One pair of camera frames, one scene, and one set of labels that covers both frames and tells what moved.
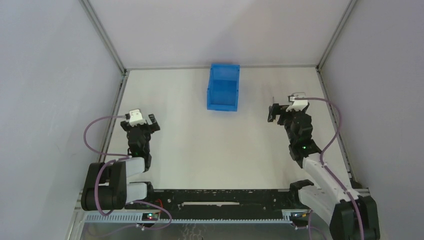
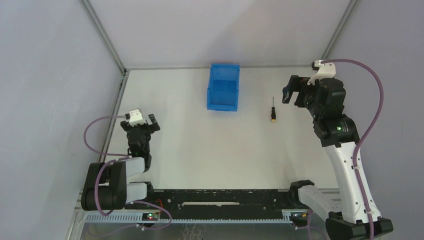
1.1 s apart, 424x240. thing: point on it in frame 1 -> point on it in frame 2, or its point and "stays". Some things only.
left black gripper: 139,127 stays
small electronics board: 150,216 stays
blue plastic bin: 223,87 stays
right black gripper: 280,113 -> 301,96
